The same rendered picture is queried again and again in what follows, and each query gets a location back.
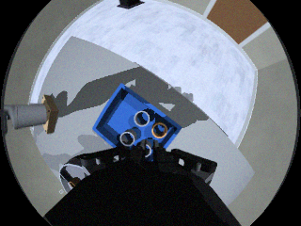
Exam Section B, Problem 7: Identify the bronze bushing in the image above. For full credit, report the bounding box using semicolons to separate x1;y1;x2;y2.
70;177;80;187
151;121;167;138

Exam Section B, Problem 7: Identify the blue plastic crate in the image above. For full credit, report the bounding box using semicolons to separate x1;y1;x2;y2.
92;83;182;161

